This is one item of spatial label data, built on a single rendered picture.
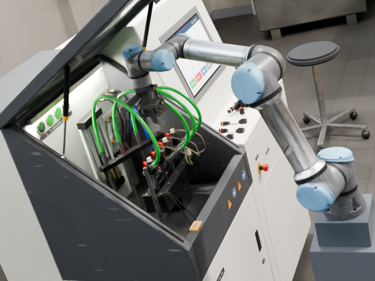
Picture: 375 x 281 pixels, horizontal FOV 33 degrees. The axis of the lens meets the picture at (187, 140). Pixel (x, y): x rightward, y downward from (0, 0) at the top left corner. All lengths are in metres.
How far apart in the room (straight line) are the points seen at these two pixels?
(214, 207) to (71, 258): 0.57
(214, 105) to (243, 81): 1.07
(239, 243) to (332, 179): 0.67
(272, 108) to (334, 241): 0.56
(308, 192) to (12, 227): 1.13
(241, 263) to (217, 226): 0.30
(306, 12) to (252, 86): 5.16
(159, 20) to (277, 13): 4.31
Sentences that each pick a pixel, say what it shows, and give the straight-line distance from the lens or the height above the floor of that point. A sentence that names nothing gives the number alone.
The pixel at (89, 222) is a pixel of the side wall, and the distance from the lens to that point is 2.30.
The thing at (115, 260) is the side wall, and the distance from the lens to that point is 2.35.
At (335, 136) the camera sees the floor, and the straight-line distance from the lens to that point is 4.80.
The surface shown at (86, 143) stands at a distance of 2.59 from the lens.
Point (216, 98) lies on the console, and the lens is 3.07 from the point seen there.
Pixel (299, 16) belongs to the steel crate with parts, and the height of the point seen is 0.22.
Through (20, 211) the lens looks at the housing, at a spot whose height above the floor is 1.11.
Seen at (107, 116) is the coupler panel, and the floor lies 1.21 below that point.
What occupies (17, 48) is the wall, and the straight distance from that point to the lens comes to 4.94.
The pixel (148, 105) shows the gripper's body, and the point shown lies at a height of 1.36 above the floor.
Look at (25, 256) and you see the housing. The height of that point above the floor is 0.90.
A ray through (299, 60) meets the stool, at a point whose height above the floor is 0.67.
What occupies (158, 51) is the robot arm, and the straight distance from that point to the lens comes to 2.20.
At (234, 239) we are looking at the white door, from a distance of 2.57.
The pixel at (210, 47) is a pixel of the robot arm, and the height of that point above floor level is 1.52.
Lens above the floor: 2.16
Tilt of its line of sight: 24 degrees down
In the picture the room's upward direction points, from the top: 15 degrees counter-clockwise
